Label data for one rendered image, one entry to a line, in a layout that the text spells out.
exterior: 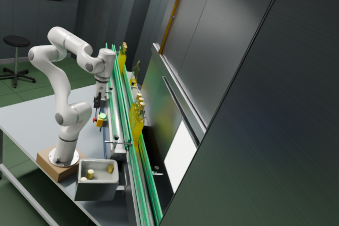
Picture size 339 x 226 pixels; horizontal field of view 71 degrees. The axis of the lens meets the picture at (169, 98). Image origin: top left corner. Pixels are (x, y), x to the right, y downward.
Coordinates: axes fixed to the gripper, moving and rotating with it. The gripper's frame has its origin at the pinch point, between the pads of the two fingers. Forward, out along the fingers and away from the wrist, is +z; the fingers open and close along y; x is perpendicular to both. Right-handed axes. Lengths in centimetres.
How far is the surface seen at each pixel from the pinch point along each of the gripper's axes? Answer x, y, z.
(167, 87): -42.2, 9.7, -12.6
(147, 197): -32, -40, 31
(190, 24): -45, 16, -53
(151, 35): -104, 288, 29
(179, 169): -42, -41, 7
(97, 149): -12, 27, 61
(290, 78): -7, -99, -70
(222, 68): -45, -33, -47
